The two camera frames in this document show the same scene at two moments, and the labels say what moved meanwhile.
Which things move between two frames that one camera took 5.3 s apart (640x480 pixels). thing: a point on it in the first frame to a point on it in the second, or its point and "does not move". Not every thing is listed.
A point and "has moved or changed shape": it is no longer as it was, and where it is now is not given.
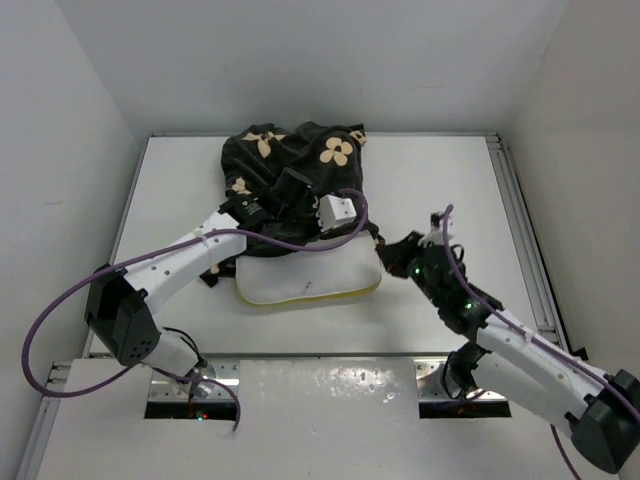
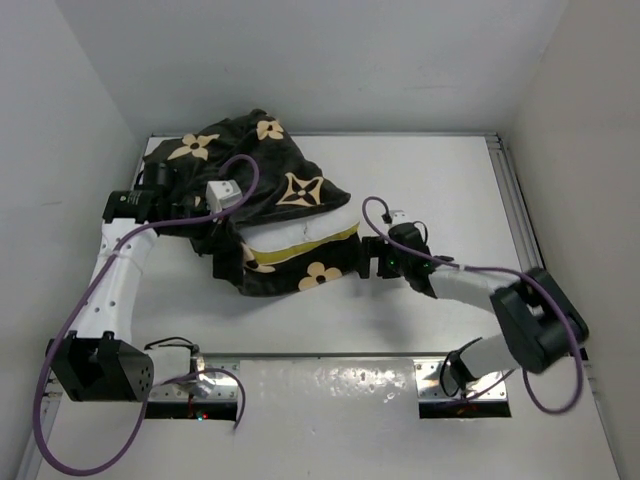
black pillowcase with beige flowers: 330,157 to 255,175
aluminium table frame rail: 545,309 does not move
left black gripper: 307,206 to 201,206
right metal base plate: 429,384 does not move
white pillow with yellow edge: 345,266 has moved or changed shape
